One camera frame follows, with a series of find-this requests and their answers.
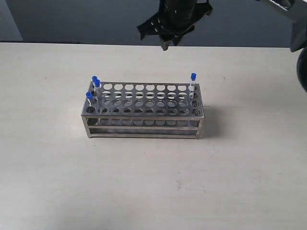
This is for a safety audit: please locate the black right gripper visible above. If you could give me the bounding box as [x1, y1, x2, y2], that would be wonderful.
[137, 0, 213, 51]

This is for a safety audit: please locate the stainless steel test tube rack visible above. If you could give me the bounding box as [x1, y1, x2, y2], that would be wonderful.
[81, 82, 205, 139]

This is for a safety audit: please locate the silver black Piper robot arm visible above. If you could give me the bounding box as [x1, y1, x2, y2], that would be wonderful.
[137, 0, 307, 90]

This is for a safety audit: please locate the blue-capped tube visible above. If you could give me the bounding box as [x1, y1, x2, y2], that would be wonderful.
[86, 92, 96, 105]
[189, 73, 197, 99]
[94, 79, 101, 103]
[92, 76, 97, 87]

